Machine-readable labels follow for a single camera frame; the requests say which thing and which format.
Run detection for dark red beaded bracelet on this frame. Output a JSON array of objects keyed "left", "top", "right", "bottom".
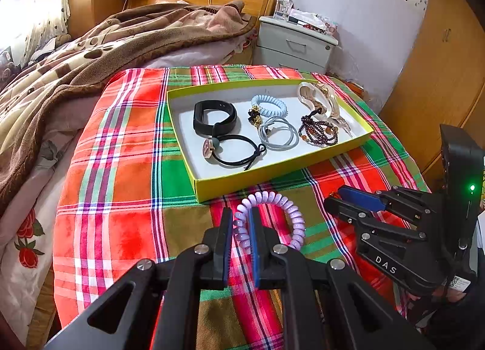
[{"left": 297, "top": 108, "right": 340, "bottom": 148}]

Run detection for purple spiral hair tie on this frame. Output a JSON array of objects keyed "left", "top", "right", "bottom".
[{"left": 232, "top": 190, "right": 307, "bottom": 256}]

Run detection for gold translucent hair claw clip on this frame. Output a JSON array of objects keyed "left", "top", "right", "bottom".
[{"left": 297, "top": 82, "right": 352, "bottom": 136}]

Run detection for grey elastic hair ties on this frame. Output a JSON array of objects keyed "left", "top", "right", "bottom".
[{"left": 257, "top": 115, "right": 300, "bottom": 152}]

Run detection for gold black scrunchie charm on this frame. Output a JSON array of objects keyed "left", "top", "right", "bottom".
[{"left": 247, "top": 105, "right": 263, "bottom": 129}]

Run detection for light blue spiral hair tie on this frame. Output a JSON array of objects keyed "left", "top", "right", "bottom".
[{"left": 250, "top": 94, "right": 289, "bottom": 119}]

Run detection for black hair tie with charm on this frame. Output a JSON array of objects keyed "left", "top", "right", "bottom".
[{"left": 201, "top": 133, "right": 267, "bottom": 172}]

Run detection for wooden door right side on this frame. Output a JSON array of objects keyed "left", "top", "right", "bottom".
[{"left": 380, "top": 0, "right": 484, "bottom": 190}]

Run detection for green shallow cardboard tray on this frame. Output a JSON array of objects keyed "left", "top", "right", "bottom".
[{"left": 167, "top": 79, "right": 373, "bottom": 202}]

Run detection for grey two-drawer nightstand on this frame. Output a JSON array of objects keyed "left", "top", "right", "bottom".
[{"left": 253, "top": 16, "right": 338, "bottom": 74}]

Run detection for black fitness band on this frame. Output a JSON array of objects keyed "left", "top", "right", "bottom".
[{"left": 192, "top": 100, "right": 238, "bottom": 137}]

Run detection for nightstand clutter pile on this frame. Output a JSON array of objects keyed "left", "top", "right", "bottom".
[{"left": 289, "top": 8, "right": 338, "bottom": 36}]

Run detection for clear glass cup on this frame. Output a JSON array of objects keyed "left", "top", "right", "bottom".
[{"left": 273, "top": 0, "right": 293, "bottom": 21}]

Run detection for brown patterned fleece blanket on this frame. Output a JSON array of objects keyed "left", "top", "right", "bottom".
[{"left": 1, "top": 0, "right": 257, "bottom": 210}]

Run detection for patterned window curtain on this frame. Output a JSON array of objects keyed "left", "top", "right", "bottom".
[{"left": 22, "top": 0, "right": 70, "bottom": 63}]

